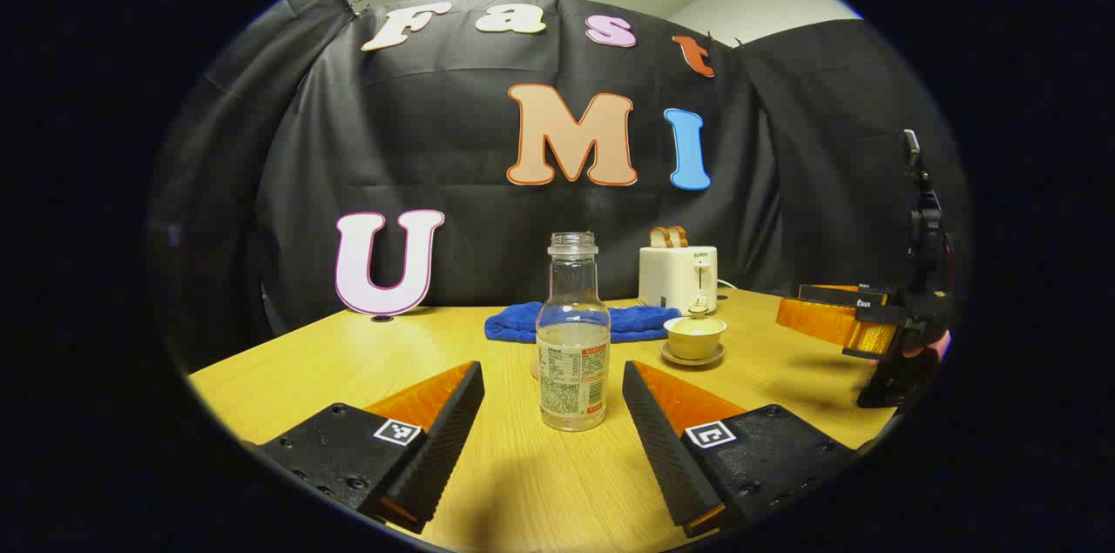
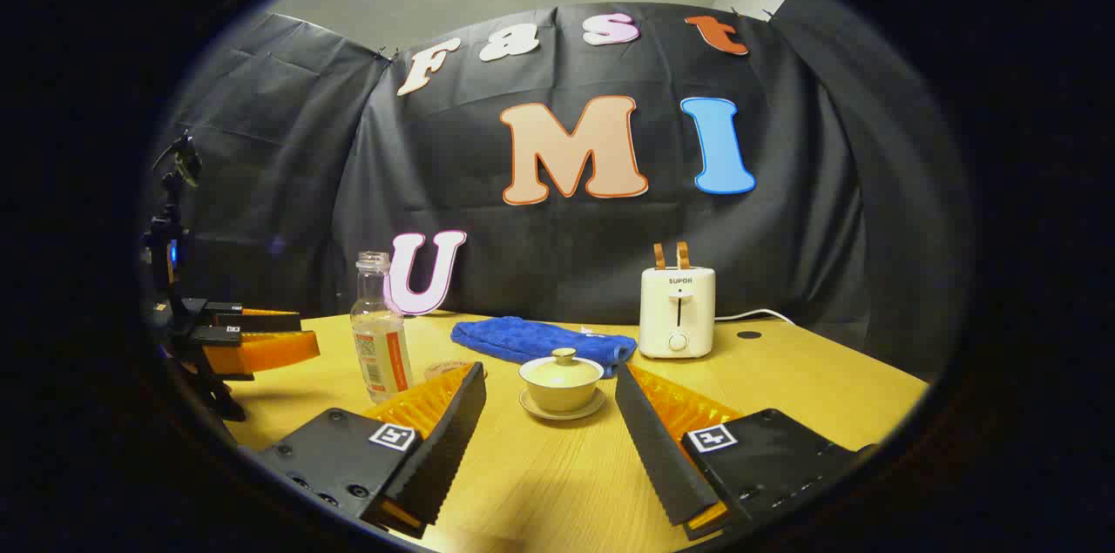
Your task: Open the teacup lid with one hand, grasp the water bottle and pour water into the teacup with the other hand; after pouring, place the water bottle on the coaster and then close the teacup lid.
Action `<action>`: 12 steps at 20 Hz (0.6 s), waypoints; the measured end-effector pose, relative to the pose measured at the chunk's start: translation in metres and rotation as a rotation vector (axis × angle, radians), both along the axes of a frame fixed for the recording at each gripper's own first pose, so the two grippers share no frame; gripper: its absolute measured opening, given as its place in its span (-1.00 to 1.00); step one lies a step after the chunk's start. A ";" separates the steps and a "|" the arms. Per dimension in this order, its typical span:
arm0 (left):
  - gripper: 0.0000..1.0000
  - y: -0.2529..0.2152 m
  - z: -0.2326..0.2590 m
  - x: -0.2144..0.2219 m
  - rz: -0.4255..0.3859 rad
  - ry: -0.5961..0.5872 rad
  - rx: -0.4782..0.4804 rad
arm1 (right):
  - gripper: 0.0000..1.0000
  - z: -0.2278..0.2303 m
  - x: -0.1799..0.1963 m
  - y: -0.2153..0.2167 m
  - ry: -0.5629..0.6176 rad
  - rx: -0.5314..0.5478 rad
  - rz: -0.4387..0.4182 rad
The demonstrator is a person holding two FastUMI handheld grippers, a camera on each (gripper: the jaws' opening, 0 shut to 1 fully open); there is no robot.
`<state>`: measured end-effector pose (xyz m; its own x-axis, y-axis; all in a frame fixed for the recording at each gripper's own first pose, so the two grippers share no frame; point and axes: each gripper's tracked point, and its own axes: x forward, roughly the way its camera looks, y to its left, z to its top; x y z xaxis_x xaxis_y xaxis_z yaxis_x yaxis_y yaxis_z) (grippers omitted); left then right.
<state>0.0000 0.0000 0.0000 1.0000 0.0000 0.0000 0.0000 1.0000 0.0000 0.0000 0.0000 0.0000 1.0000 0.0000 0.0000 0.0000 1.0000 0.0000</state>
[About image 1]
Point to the blue towel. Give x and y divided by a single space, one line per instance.
514 325

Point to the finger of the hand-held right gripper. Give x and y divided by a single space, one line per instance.
827 322
841 295

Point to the clear water bottle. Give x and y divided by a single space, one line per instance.
572 344

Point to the cream saucer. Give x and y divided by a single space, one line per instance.
692 358

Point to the white toaster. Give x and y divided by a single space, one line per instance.
675 279

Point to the round cork coaster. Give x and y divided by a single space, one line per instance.
533 370

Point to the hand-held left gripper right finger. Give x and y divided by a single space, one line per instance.
662 448

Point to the black backdrop cloth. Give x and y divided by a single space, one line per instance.
470 213

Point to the toast slice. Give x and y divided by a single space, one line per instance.
679 236
658 238

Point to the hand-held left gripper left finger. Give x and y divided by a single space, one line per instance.
444 440

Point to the cream teacup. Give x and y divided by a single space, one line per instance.
695 337

